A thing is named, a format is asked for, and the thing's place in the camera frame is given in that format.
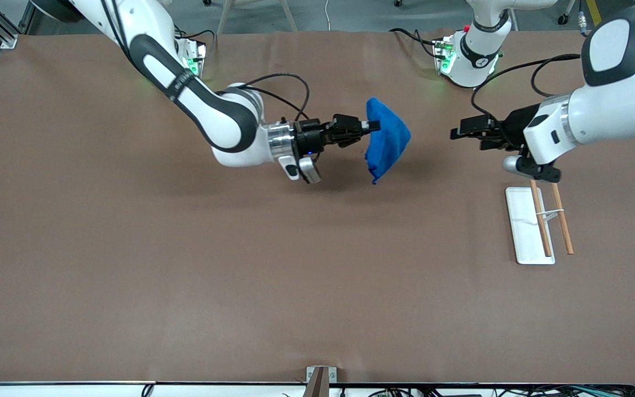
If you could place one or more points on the brown table cover sheet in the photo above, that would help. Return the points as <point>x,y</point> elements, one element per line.
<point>317,248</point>

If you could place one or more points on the white stand legs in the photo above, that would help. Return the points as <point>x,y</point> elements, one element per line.
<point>224,16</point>

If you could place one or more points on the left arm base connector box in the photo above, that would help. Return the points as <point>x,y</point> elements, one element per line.
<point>444,55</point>

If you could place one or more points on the white rack with wooden rods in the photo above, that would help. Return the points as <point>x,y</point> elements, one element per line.
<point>524,231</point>

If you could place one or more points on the aluminium frame post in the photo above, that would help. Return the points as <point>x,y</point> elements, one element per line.
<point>9,41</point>

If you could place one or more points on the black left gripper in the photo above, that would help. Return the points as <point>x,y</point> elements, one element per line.
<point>514,128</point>

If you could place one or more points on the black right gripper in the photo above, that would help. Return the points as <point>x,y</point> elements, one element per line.
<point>307,138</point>

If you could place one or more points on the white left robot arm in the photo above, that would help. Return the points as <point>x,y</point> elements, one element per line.
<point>615,110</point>

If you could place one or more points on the black caster wheel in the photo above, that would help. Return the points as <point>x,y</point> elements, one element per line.
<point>561,20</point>

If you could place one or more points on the blue microfibre towel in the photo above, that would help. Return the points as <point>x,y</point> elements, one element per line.
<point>389,138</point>

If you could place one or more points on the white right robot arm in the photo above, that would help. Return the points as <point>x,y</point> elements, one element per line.
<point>224,118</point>

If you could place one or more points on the grey metal camera mount bracket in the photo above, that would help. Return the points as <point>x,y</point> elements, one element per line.
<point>320,383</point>

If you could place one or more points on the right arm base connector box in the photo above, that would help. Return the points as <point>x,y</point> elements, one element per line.
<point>193,58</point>

